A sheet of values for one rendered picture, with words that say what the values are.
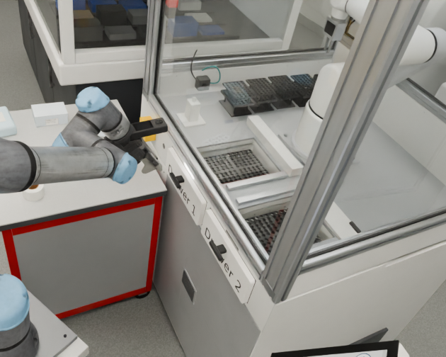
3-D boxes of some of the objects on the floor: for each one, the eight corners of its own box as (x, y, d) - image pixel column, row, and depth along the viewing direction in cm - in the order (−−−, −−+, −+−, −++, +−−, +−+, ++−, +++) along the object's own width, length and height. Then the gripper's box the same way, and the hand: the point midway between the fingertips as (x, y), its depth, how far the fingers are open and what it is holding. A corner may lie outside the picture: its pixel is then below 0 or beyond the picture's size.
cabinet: (215, 438, 178) (262, 336, 126) (131, 244, 241) (139, 123, 188) (387, 352, 220) (476, 249, 168) (277, 207, 283) (317, 98, 231)
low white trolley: (23, 344, 192) (-4, 226, 142) (2, 237, 230) (-26, 114, 180) (152, 302, 218) (167, 189, 168) (114, 212, 256) (117, 98, 206)
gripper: (99, 129, 130) (136, 166, 147) (110, 152, 123) (149, 189, 140) (123, 112, 130) (158, 151, 147) (136, 134, 123) (171, 173, 140)
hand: (158, 163), depth 142 cm, fingers open, 3 cm apart
